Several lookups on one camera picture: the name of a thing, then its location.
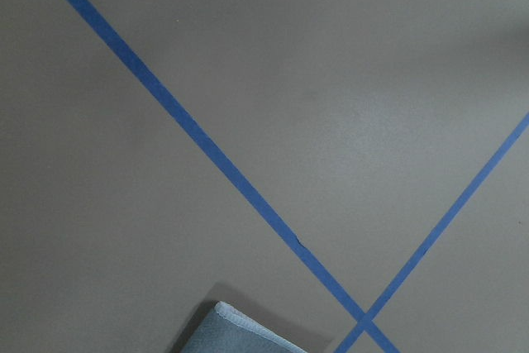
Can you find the blue tape line crosswise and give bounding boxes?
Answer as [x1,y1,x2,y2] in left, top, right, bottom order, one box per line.
[336,114,528,352]

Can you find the pink and grey towel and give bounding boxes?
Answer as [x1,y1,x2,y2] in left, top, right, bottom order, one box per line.
[181,301,306,353]

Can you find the blue tape line lengthwise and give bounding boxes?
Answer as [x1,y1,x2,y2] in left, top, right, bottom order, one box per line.
[27,0,400,353]

